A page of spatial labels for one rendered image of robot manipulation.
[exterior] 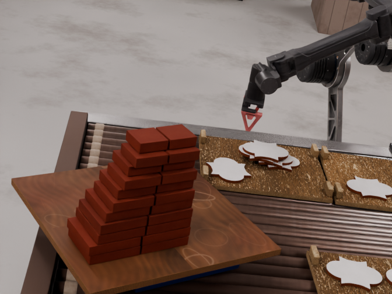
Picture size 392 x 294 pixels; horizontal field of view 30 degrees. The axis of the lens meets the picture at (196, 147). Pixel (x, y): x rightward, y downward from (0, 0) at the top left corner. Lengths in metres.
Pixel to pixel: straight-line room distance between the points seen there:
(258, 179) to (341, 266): 0.48
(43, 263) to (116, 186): 0.31
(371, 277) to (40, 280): 0.83
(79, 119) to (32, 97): 2.58
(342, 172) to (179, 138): 1.00
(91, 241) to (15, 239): 1.96
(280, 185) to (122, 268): 0.82
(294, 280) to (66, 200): 0.61
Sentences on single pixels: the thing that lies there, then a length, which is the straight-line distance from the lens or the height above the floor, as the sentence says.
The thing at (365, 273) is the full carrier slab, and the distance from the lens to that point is 1.97.
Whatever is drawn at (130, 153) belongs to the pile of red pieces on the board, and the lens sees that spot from 1.55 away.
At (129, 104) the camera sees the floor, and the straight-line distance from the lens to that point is 5.10.
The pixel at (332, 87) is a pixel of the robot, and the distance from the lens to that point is 3.71.
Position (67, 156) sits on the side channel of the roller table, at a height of 0.95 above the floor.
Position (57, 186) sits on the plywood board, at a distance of 1.90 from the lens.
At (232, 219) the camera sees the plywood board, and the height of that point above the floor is 1.04.
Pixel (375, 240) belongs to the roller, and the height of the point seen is 0.92.
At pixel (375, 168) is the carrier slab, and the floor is 0.94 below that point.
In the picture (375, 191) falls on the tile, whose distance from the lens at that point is 2.39.
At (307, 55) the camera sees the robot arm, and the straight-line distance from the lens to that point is 2.35.
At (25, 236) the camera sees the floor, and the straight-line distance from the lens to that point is 3.58.
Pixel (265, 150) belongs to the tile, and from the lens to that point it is 2.41.
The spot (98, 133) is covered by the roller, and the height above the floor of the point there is 0.92.
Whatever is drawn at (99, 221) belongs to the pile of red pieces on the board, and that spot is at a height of 1.14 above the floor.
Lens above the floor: 1.98
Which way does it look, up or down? 25 degrees down
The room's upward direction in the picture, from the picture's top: 9 degrees clockwise
